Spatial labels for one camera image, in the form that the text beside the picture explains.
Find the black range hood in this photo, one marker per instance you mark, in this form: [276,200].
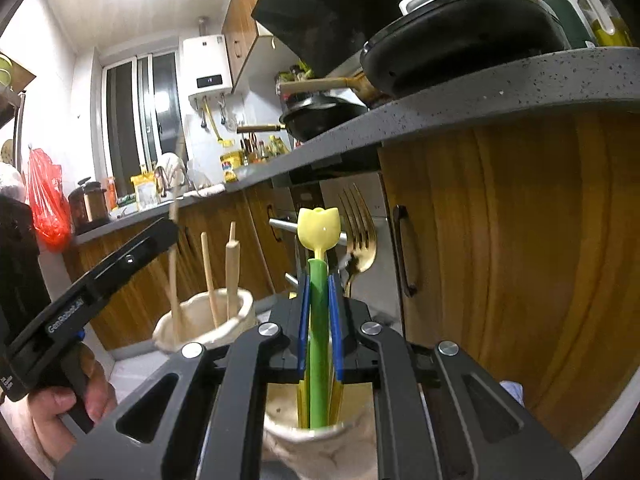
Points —
[325,10]

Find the large black pan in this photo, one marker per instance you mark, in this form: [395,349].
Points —
[450,45]

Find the wooden base cabinet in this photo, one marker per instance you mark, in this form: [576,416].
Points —
[250,240]
[500,260]

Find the cream ceramic utensil holder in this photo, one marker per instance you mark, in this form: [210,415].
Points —
[240,320]

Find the yellow cooking oil bottle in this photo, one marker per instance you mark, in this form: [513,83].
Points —
[231,165]

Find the wooden wall cabinet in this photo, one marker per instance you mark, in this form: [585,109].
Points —
[245,20]

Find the wooden wall shelf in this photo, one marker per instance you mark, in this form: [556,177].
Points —
[12,80]

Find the kitchen window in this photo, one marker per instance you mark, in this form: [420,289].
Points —
[125,120]

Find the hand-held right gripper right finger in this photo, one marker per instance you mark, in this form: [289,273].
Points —
[335,325]

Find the row of condiment bottles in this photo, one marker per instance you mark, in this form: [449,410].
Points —
[265,150]

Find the dark green container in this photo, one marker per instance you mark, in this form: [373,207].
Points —
[570,25]

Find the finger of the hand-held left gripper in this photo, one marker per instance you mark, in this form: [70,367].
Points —
[135,255]

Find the yellow food packets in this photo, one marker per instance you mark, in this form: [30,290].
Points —
[144,192]

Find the blue cartoon printed cloth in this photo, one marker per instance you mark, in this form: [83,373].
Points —
[512,392]

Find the dark speckled kitchen countertop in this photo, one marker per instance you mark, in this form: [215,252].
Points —
[450,115]

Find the green spoon with yellow tip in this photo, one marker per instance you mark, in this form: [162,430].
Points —
[317,360]

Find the glass oil cruet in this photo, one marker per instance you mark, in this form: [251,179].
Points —
[607,30]

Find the white water heater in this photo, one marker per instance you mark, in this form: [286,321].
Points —
[207,70]

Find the white dish rag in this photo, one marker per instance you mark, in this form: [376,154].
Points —
[205,190]

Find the red plastic bag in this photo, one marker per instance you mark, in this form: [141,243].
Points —
[45,200]

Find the white dishes in rack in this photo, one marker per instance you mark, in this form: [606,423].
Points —
[170,170]

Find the gold metal fork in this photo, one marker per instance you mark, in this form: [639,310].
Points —
[360,250]

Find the rice cooker pot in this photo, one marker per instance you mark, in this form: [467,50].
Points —
[87,205]

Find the person's left hand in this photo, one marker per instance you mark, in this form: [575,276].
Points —
[55,410]

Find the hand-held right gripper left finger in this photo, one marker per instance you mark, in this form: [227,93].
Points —
[304,320]

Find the wooden chopstick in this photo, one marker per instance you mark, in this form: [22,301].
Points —
[232,232]
[232,280]
[175,290]
[210,280]

